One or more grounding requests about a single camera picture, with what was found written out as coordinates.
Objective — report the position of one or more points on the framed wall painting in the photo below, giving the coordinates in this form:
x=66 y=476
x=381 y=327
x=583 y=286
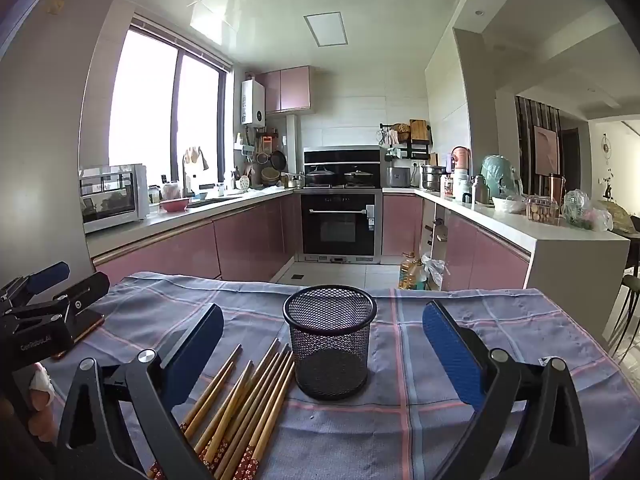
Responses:
x=546 y=150

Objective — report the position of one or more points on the steel thermos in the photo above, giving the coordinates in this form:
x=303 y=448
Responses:
x=481 y=190

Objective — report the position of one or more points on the white microwave oven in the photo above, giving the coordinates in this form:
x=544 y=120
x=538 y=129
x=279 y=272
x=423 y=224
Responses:
x=112 y=200

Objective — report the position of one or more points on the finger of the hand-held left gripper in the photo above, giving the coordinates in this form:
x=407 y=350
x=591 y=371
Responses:
x=47 y=276
x=82 y=292

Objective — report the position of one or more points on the black built-in oven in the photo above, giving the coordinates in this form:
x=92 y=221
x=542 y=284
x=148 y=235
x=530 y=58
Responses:
x=337 y=225

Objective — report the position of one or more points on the dining chair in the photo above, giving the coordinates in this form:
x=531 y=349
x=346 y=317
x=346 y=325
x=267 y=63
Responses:
x=631 y=285

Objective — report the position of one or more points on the blue plaid tablecloth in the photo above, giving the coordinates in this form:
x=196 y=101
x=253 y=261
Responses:
x=400 y=435

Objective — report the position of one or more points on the kitchen window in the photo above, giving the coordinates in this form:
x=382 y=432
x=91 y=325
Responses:
x=145 y=110

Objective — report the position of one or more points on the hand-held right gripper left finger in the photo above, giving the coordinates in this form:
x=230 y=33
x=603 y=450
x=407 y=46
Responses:
x=192 y=355

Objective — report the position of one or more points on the black range hood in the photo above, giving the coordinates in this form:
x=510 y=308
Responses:
x=342 y=156

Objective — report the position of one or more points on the pink base cabinets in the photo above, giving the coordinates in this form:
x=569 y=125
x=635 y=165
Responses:
x=240 y=240
x=480 y=260

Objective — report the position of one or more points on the person's left hand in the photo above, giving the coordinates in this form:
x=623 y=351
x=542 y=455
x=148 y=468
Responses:
x=42 y=410

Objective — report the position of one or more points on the grey refrigerator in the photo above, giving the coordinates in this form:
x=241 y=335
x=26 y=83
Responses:
x=45 y=135

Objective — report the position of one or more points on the copper tumbler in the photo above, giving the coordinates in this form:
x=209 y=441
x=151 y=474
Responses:
x=556 y=185

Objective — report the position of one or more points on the cooking oil bottles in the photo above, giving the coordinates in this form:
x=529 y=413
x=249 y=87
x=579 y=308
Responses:
x=411 y=275

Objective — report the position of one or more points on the white water heater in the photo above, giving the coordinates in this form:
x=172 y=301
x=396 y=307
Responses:
x=252 y=105

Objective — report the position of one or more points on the silver countertop appliance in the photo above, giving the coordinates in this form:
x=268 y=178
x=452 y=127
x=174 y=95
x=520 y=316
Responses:
x=398 y=177

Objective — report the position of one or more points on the white plastic bag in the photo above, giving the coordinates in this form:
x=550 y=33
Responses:
x=434 y=272

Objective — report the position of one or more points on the beige hanging gloves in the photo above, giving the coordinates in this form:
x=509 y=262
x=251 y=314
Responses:
x=196 y=157

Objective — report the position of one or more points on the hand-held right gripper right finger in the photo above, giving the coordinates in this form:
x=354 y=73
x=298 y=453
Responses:
x=452 y=355

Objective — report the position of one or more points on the black mesh utensil holder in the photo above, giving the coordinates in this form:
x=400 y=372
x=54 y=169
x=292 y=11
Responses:
x=330 y=360

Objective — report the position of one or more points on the rose gold smartphone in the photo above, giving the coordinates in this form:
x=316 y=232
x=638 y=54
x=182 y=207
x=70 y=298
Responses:
x=90 y=327

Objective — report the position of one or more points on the pink bowl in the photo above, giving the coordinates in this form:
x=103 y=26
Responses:
x=175 y=205

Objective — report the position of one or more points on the steel steamer pot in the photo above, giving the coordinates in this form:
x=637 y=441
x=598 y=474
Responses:
x=432 y=177

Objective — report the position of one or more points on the ceiling light panel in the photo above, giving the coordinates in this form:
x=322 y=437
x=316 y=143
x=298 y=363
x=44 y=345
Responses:
x=325 y=29

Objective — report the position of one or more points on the pink wall cabinet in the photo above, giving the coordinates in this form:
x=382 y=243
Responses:
x=292 y=90

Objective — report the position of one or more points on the bundle of wooden chopsticks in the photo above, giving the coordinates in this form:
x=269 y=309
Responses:
x=260 y=390

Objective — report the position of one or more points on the wooden cutting board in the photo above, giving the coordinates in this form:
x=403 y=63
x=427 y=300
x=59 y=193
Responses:
x=419 y=131

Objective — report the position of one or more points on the clear plastic bag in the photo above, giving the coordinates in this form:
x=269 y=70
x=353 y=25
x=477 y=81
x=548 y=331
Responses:
x=580 y=210

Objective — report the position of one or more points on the black hanging frying pan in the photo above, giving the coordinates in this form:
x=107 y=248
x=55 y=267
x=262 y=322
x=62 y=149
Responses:
x=278 y=160

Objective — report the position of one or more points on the black wall rack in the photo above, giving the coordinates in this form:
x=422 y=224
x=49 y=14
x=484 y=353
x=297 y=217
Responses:
x=420 y=149

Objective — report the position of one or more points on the pink kettle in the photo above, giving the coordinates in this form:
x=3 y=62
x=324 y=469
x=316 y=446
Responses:
x=461 y=157

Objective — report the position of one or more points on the black wok with lid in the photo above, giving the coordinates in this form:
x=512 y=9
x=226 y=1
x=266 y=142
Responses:
x=320 y=177

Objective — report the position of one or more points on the clear plastic food container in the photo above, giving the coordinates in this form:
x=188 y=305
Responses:
x=541 y=212

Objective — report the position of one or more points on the wall clock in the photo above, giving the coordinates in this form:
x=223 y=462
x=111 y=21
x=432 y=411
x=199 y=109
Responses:
x=606 y=146

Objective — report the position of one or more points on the black pot with lid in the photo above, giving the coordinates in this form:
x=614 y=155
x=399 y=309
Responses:
x=358 y=177

